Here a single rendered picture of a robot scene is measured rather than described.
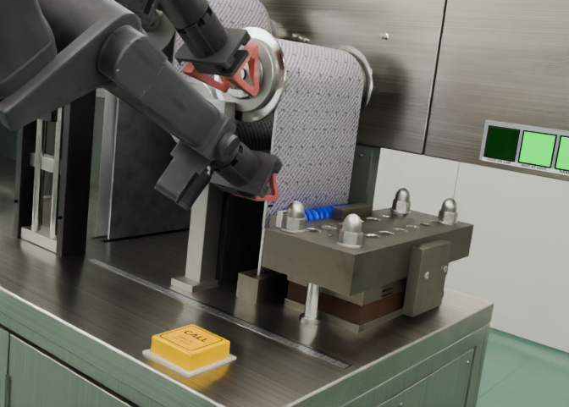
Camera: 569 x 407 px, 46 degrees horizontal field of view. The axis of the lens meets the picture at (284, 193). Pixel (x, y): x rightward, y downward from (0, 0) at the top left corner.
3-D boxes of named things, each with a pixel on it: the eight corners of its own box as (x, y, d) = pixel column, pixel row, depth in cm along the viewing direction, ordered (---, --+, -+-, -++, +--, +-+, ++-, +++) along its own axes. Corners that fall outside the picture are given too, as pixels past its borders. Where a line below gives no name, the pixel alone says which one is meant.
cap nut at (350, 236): (332, 243, 96) (335, 211, 95) (345, 239, 99) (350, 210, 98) (353, 249, 94) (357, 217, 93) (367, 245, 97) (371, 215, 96)
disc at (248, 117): (208, 113, 112) (220, 22, 109) (211, 113, 112) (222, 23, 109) (277, 129, 103) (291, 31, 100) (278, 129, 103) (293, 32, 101)
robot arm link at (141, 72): (147, 18, 46) (27, -60, 48) (100, 86, 46) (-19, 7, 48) (251, 135, 89) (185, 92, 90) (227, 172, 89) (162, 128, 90)
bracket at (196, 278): (168, 285, 110) (185, 97, 105) (196, 279, 115) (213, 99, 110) (189, 294, 107) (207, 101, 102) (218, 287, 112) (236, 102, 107)
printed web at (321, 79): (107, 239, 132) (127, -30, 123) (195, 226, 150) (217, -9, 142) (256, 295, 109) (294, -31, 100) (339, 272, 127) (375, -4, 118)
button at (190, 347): (149, 353, 84) (151, 335, 83) (190, 340, 89) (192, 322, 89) (188, 373, 79) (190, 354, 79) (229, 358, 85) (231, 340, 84)
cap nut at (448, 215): (433, 221, 121) (436, 196, 120) (442, 219, 124) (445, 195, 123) (451, 225, 119) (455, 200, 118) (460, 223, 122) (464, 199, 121)
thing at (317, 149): (262, 226, 107) (274, 109, 104) (344, 213, 125) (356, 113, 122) (264, 227, 107) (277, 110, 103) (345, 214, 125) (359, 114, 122)
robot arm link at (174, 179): (237, 133, 84) (182, 96, 86) (184, 208, 83) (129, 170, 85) (249, 155, 96) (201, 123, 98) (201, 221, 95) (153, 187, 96)
